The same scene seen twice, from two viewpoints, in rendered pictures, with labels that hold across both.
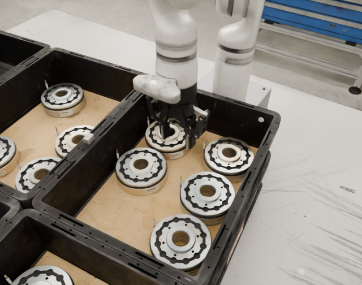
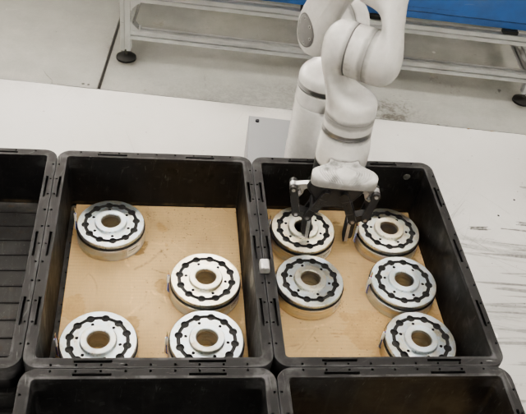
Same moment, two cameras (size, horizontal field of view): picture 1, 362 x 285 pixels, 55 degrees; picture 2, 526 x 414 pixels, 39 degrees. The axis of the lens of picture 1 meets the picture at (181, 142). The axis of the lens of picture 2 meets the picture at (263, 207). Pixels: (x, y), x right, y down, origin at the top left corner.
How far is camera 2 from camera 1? 68 cm
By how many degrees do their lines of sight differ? 27
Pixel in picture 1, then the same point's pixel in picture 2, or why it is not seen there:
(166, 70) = (348, 154)
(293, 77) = (230, 77)
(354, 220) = (505, 259)
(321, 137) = not seen: hidden behind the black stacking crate
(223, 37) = (316, 82)
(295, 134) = not seen: hidden behind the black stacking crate
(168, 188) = (347, 296)
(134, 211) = (336, 337)
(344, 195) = (480, 236)
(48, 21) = not seen: outside the picture
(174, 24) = (362, 102)
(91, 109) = (159, 232)
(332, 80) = (288, 68)
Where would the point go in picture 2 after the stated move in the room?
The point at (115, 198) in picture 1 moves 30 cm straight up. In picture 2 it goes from (301, 332) to (339, 176)
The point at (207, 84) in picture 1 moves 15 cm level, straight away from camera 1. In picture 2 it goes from (262, 144) to (229, 100)
